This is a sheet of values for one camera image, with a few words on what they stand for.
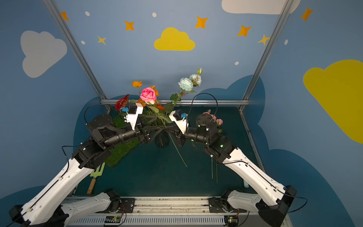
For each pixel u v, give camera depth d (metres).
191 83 0.69
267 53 0.87
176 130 0.54
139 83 0.84
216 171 0.87
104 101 1.15
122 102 0.68
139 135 0.47
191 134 0.52
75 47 0.84
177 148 0.68
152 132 0.49
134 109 0.45
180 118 0.49
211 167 0.88
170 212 0.74
